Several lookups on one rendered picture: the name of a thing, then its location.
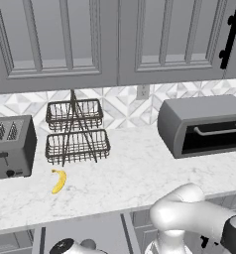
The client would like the grey toaster oven handle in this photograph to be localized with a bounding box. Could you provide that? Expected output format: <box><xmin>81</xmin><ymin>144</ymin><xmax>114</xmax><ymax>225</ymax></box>
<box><xmin>192</xmin><ymin>121</ymin><xmax>236</xmax><ymax>137</ymax></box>

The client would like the grey base cupboard door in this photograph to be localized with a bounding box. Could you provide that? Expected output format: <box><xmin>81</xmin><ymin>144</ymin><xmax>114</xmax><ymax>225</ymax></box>
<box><xmin>131</xmin><ymin>192</ymin><xmax>236</xmax><ymax>254</ymax></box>

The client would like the black base cupboard handle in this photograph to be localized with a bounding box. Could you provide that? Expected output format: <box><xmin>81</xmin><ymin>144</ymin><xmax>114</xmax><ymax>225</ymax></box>
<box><xmin>199</xmin><ymin>234</ymin><xmax>211</xmax><ymax>249</ymax></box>

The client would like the white wall socket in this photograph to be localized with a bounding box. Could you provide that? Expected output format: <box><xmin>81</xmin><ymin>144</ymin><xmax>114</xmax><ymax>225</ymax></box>
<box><xmin>136</xmin><ymin>83</ymin><xmax>151</xmax><ymax>101</ymax></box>

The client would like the grey toaster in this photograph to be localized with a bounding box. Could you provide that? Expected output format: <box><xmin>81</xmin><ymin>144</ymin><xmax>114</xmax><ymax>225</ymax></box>
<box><xmin>0</xmin><ymin>114</ymin><xmax>38</xmax><ymax>182</ymax></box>

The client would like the two-tier black wire stand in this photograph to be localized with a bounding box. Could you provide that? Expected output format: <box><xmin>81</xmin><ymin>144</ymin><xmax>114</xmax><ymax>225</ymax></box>
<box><xmin>44</xmin><ymin>88</ymin><xmax>112</xmax><ymax>168</ymax></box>

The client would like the grey toaster oven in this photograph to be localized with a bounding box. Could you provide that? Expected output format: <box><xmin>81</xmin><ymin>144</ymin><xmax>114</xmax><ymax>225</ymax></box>
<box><xmin>157</xmin><ymin>94</ymin><xmax>236</xmax><ymax>160</ymax></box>

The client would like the yellow banana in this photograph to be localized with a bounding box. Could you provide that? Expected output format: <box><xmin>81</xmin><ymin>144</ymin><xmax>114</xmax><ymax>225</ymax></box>
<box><xmin>51</xmin><ymin>169</ymin><xmax>67</xmax><ymax>195</ymax></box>

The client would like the open grey drawer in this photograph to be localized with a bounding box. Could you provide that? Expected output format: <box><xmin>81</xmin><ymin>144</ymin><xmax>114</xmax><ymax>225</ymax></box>
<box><xmin>31</xmin><ymin>211</ymin><xmax>142</xmax><ymax>254</ymax></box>

